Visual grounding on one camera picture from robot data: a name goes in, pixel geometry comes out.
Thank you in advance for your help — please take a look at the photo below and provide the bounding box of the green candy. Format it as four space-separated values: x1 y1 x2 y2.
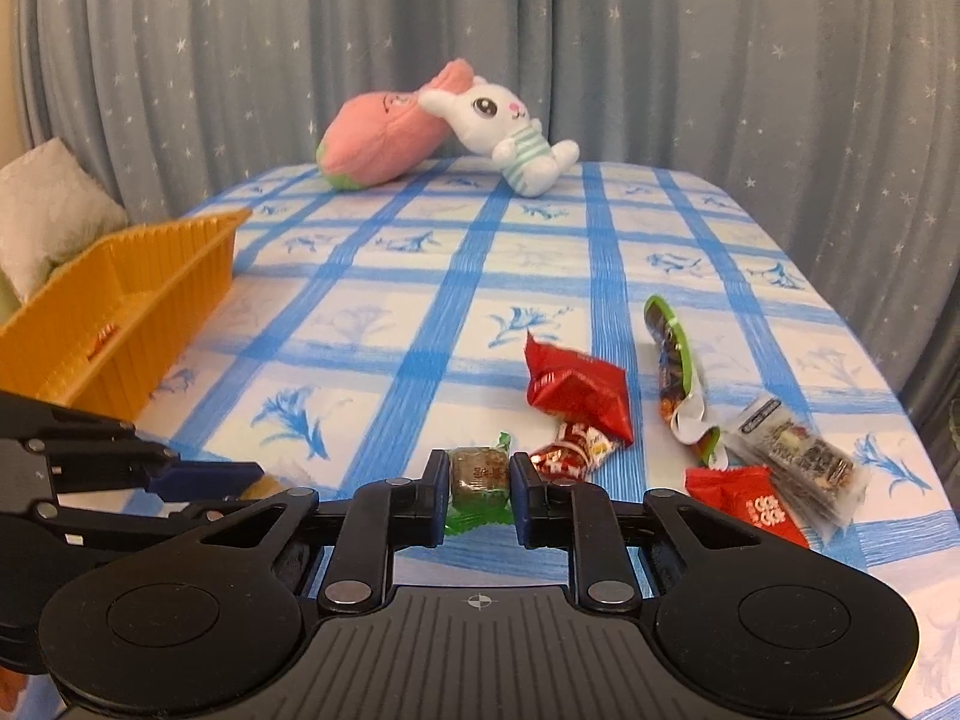
442 431 515 537

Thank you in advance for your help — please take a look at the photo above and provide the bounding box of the clear packet with dark print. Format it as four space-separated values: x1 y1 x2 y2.
724 394 871 541

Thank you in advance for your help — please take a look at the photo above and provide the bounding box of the grey star-patterned curtain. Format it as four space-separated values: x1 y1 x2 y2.
15 0 960 421

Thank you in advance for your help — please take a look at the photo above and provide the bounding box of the red packet with white print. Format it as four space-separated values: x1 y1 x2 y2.
685 465 811 550

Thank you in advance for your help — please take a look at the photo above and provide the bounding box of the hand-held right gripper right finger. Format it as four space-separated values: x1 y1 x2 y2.
512 454 807 614

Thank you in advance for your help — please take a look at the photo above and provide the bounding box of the grey pillow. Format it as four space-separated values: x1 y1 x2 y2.
0 139 128 301

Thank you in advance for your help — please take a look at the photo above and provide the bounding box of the white rabbit plush toy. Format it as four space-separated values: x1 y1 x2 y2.
417 77 582 198

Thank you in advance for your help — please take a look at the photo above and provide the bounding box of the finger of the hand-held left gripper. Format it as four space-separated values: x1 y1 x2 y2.
0 390 263 502
0 501 220 553

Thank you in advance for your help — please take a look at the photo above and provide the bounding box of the long green snack packet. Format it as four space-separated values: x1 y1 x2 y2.
643 295 727 466

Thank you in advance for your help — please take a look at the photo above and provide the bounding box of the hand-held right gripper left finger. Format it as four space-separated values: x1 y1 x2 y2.
161 451 451 616

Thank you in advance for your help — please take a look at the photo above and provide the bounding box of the pink plush toy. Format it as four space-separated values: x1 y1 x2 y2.
315 60 475 190

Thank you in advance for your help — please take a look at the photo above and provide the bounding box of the red and white candy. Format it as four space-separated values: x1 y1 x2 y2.
529 420 627 485

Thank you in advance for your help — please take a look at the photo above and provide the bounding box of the plain red snack packet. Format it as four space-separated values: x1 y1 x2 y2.
523 330 635 442

